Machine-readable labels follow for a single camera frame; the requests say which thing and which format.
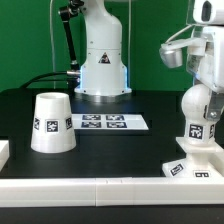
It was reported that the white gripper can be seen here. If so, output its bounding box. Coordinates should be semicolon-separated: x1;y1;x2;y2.
186;26;224;121

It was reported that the white lamp bulb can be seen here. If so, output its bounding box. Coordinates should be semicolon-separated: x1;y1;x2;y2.
181;84;215;146

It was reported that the white lamp base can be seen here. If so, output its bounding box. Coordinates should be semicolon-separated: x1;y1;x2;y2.
162;137;223;178

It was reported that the white lamp shade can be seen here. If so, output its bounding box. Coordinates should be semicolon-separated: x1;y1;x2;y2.
31;92;76;153

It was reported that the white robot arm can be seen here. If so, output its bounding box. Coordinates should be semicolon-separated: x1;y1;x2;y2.
75;0;224;120

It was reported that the white front fence bar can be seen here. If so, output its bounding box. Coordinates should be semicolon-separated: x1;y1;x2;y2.
0;178;224;207

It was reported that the white fence bar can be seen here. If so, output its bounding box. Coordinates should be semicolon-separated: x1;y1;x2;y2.
0;178;224;207
0;140;9;171

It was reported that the white marker sheet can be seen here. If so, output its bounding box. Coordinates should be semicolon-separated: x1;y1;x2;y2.
72;114;148;130

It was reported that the white left fence bar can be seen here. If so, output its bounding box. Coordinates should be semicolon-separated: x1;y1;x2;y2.
0;140;9;171

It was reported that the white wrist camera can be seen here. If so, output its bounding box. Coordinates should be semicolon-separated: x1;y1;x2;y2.
193;0;224;25

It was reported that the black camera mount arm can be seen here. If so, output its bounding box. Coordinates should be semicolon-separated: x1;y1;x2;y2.
58;0;84;70

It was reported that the white hanging cable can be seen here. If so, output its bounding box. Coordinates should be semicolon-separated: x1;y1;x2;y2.
49;0;57;90

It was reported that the black cable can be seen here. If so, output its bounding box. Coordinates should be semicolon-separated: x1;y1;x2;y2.
19;69;82;90

